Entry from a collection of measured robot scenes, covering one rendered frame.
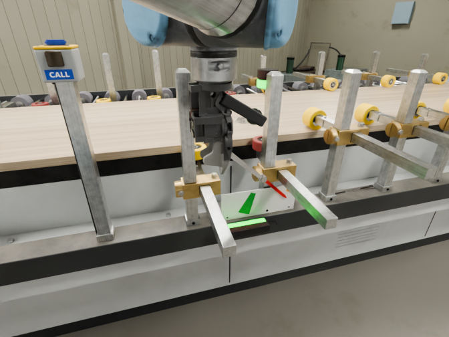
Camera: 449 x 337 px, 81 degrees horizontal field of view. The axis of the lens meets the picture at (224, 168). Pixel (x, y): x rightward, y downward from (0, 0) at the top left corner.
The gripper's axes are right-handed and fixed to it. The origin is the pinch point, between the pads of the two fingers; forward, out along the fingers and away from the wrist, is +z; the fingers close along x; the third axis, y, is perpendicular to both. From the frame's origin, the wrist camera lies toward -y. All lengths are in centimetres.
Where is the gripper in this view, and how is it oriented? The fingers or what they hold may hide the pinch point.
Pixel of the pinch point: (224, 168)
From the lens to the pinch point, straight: 62.7
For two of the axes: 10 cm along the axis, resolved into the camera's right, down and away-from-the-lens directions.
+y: -9.6, 1.2, -2.4
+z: 0.0, 8.9, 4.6
